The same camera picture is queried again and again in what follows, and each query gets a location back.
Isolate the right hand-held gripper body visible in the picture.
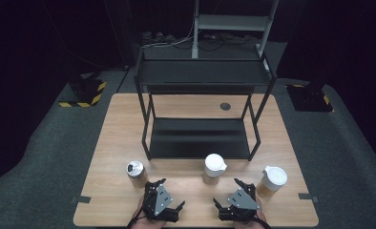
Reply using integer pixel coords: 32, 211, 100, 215
219, 182, 262, 222

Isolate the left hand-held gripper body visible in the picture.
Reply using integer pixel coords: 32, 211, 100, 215
142, 180, 180, 223

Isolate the white-lid glass jar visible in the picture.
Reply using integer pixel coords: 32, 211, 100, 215
202, 153, 228, 186
256, 165, 289, 198

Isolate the black two-tier metal rack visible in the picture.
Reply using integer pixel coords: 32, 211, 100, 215
134, 52, 278, 162

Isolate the person's right hand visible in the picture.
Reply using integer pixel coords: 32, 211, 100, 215
233, 197, 269, 229

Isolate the person's left hand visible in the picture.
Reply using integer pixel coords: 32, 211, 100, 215
129, 194, 170, 229

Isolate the grey tape strip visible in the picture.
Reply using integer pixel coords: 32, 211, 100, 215
298, 192, 320, 204
70, 195, 92, 205

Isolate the black yellow striped base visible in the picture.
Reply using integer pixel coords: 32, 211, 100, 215
58, 73, 108, 109
285, 83, 334, 114

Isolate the black power strip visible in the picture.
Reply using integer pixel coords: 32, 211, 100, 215
140, 31, 178, 46

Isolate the grey metal stand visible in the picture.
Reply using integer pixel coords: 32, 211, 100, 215
191, 0, 280, 60

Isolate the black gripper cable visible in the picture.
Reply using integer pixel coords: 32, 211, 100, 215
126, 215, 146, 229
252, 216, 272, 229

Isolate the bundle of floor cables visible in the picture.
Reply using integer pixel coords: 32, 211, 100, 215
141, 18, 261, 52

